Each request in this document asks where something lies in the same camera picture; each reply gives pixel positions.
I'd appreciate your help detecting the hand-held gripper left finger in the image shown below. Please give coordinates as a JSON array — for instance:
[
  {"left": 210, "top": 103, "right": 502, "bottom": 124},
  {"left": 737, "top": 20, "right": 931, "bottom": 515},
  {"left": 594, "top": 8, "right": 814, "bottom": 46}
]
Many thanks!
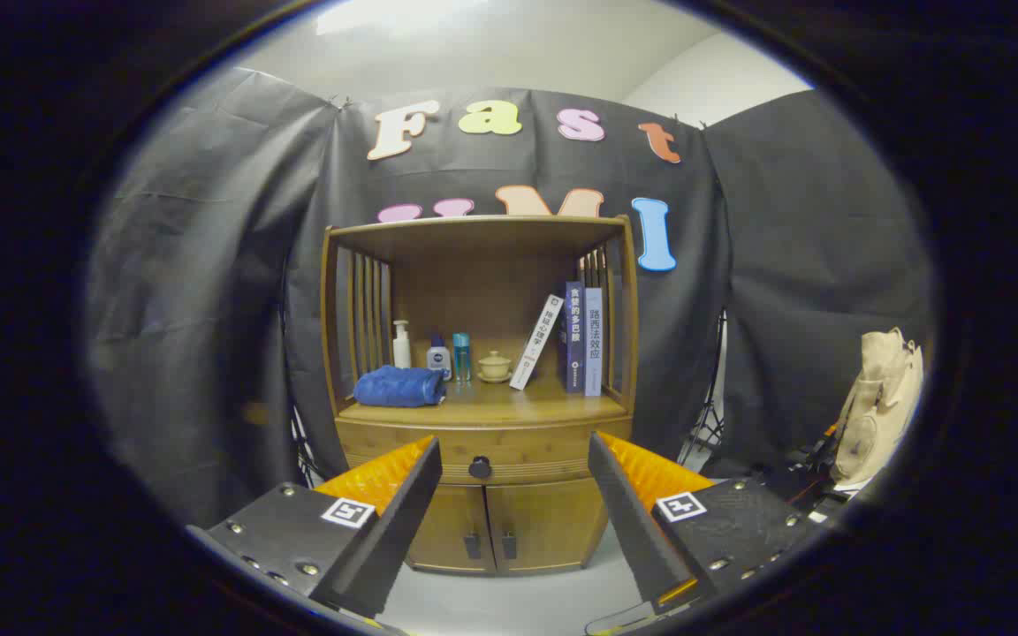
[{"left": 186, "top": 435, "right": 444, "bottom": 619}]

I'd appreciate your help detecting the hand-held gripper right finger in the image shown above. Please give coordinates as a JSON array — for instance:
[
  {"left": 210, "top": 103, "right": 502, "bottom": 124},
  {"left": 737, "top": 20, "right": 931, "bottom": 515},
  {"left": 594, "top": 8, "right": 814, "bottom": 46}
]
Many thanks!
[{"left": 587, "top": 431, "right": 828, "bottom": 615}]

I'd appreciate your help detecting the wooden drawer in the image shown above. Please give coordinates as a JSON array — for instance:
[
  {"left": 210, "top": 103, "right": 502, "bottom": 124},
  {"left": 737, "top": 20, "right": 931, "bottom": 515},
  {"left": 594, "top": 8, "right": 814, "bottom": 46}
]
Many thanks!
[{"left": 335, "top": 415, "right": 635, "bottom": 487}]

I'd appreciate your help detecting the wooden cabinet door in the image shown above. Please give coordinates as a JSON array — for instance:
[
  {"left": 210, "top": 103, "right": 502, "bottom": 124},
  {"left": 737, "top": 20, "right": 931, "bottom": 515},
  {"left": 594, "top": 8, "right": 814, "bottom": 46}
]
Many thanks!
[
  {"left": 405, "top": 481, "right": 497, "bottom": 575},
  {"left": 485, "top": 477, "right": 609, "bottom": 575}
]

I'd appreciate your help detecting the wooden countertop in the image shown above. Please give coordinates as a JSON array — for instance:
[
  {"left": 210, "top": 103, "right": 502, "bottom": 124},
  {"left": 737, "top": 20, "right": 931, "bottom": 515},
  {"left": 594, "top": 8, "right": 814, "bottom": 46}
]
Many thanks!
[{"left": 337, "top": 375, "right": 632, "bottom": 425}]

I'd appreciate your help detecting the wooden cabinet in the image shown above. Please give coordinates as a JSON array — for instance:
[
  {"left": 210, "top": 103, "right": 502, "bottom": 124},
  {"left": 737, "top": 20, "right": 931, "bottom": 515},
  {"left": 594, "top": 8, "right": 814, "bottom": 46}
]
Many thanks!
[{"left": 319, "top": 215, "right": 640, "bottom": 577}]

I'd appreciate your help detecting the light stand tripod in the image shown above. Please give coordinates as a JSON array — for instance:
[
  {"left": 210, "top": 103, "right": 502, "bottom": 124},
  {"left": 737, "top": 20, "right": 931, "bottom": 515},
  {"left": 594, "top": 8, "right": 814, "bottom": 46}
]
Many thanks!
[{"left": 677, "top": 309, "right": 726, "bottom": 469}]

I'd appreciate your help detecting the blue folded towel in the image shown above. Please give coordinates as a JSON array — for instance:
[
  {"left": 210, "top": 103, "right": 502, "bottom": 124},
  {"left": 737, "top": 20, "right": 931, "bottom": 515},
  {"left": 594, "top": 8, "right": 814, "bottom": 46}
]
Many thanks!
[{"left": 353, "top": 366, "right": 448, "bottom": 408}]

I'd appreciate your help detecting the light purple book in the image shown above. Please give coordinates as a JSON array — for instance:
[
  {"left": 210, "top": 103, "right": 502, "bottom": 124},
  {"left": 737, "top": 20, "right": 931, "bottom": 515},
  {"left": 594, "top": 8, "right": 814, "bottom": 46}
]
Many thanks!
[{"left": 584, "top": 287, "right": 604, "bottom": 398}]

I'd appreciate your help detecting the dark blue book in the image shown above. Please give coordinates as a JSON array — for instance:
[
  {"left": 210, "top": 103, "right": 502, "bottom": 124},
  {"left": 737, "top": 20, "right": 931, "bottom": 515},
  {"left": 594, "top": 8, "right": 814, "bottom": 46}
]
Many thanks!
[{"left": 565, "top": 281, "right": 586, "bottom": 394}]

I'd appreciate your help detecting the white book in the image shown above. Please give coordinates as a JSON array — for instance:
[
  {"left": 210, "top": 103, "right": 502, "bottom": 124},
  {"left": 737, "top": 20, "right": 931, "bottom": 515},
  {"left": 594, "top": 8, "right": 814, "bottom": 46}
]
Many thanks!
[{"left": 509, "top": 294, "right": 565, "bottom": 390}]

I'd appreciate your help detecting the beige bag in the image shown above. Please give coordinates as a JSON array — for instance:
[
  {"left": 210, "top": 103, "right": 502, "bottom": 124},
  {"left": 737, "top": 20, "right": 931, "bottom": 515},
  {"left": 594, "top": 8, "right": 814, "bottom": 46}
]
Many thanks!
[{"left": 830, "top": 328, "right": 925, "bottom": 485}]

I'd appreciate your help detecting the dark equipment with cables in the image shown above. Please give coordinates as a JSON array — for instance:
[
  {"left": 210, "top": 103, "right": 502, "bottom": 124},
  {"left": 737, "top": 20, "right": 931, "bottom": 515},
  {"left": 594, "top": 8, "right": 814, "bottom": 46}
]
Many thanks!
[{"left": 761, "top": 424, "right": 850, "bottom": 522}]

